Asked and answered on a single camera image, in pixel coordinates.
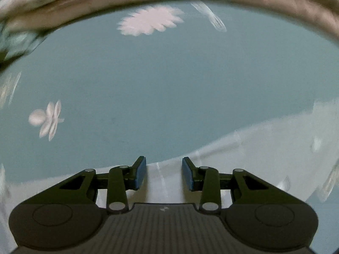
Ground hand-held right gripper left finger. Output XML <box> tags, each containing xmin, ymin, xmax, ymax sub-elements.
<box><xmin>57</xmin><ymin>156</ymin><xmax>147</xmax><ymax>215</ymax></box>

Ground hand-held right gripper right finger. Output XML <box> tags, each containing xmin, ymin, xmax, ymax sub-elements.
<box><xmin>182</xmin><ymin>157</ymin><xmax>278</xmax><ymax>215</ymax></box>

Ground grey printed pants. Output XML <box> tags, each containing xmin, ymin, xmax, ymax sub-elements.
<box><xmin>93</xmin><ymin>99</ymin><xmax>339</xmax><ymax>209</ymax></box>

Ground bed with teal floral sheet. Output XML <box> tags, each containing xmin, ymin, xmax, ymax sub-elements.
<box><xmin>0</xmin><ymin>0</ymin><xmax>339</xmax><ymax>254</ymax></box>

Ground teal patterned pillow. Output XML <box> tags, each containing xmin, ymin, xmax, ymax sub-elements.
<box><xmin>0</xmin><ymin>21</ymin><xmax>51</xmax><ymax>66</ymax></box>

